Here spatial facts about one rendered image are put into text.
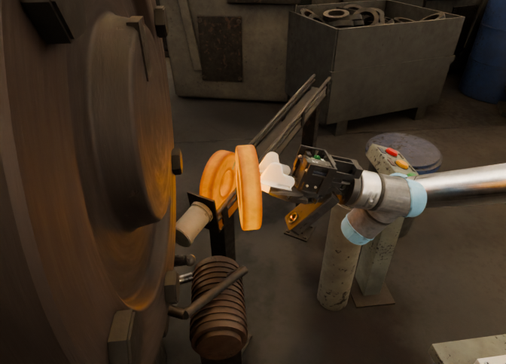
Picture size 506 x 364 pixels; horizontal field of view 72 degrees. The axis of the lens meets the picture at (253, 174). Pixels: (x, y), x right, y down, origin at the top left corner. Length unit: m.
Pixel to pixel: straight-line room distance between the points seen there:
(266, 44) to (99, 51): 2.74
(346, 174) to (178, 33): 2.52
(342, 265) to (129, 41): 1.17
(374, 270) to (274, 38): 1.98
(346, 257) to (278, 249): 0.49
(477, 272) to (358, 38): 1.45
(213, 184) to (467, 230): 1.51
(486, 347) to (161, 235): 1.04
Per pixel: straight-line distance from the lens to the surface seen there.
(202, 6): 2.94
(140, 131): 0.18
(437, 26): 2.81
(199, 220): 0.79
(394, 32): 2.56
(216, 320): 0.81
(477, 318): 1.68
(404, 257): 1.77
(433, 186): 0.83
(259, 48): 2.92
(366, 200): 0.69
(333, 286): 1.38
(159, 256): 0.28
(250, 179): 0.57
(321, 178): 0.63
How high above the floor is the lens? 1.21
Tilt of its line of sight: 35 degrees down
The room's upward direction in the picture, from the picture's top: straight up
